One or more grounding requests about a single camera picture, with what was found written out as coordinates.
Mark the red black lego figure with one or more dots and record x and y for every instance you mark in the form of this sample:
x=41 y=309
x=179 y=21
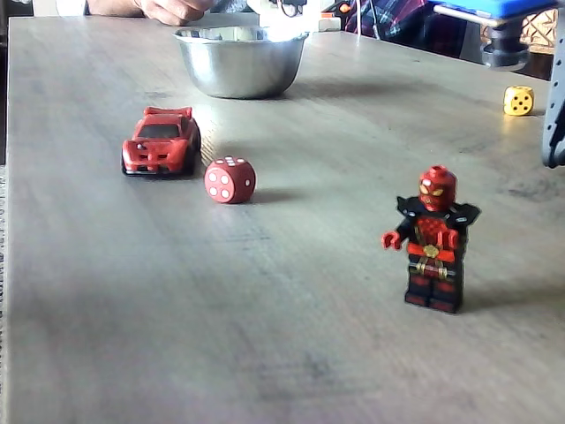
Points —
x=434 y=265

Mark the steel bowl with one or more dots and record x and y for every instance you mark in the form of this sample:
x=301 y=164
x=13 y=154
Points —
x=240 y=66

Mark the person's hand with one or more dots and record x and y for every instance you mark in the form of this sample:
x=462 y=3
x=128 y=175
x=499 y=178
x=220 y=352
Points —
x=170 y=11

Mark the yellow die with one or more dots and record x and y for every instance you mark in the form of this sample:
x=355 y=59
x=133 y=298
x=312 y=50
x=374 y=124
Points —
x=518 y=101

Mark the person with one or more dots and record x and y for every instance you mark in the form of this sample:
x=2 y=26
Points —
x=397 y=22

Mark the orange black object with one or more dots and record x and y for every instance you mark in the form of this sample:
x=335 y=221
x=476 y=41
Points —
x=340 y=11

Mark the red die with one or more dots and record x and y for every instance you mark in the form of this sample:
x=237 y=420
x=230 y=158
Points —
x=229 y=183

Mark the red toy car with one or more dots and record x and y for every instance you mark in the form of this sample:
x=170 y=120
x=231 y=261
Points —
x=159 y=150

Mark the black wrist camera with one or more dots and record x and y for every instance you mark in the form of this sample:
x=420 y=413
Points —
x=505 y=48

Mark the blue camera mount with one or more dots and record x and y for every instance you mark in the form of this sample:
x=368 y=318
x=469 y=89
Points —
x=499 y=6

